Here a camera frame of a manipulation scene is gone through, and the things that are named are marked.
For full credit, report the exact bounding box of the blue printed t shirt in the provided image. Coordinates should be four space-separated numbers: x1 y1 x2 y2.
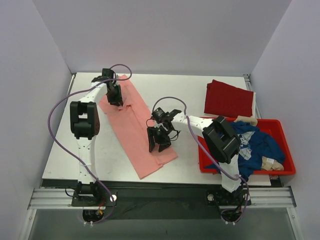
202 120 286 183

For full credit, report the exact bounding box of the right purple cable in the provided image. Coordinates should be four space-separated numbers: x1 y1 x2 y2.
152 96 251 224

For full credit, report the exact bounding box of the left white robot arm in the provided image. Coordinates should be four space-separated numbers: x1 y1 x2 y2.
69 68 124 206

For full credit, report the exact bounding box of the folded dark red t shirt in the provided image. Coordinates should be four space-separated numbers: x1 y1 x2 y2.
204 79 254 118

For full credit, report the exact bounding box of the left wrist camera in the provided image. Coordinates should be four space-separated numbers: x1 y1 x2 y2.
101 68 116 80

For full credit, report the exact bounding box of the aluminium frame rail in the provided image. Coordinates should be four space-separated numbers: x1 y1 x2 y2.
28 187 297 210

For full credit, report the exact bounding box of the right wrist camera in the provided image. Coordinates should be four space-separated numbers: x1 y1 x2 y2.
151 107 166 124

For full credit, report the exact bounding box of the purple cable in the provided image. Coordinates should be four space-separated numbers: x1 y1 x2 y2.
152 96 251 224
47 64 133 225

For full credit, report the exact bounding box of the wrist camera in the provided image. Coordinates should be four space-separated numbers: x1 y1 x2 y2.
101 68 116 80
151 107 166 124

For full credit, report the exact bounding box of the beige t shirt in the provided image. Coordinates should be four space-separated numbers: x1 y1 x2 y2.
234 115 284 172

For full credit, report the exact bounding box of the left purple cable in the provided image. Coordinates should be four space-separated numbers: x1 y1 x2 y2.
47 64 133 225

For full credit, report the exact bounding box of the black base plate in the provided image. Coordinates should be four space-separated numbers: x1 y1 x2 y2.
71 181 251 222

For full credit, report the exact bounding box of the pink t shirt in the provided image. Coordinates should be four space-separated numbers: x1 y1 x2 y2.
99 75 178 179

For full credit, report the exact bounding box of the red plastic bin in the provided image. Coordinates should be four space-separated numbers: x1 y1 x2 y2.
198 116 296 177

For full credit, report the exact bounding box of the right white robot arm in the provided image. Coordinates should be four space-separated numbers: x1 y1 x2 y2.
147 107 242 204

